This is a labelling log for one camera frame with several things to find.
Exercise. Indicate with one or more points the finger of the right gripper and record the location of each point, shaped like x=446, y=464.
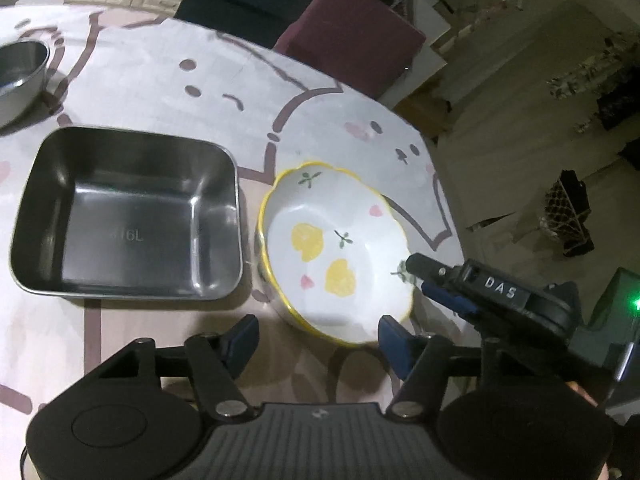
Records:
x=458, y=304
x=435, y=270

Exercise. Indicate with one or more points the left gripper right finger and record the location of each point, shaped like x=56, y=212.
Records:
x=421, y=364

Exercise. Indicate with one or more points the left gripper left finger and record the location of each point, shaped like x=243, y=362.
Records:
x=216, y=362

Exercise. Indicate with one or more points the yellow rim floral bowl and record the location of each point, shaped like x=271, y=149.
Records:
x=332, y=254

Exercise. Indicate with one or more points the large rectangular steel container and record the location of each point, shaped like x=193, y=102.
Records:
x=122, y=214

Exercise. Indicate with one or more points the maroon chair cushion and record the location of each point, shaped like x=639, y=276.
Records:
x=361, y=43

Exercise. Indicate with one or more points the bear pattern tablecloth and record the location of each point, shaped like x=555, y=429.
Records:
x=119, y=69

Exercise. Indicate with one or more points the round steel bowl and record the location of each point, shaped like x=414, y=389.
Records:
x=23, y=72

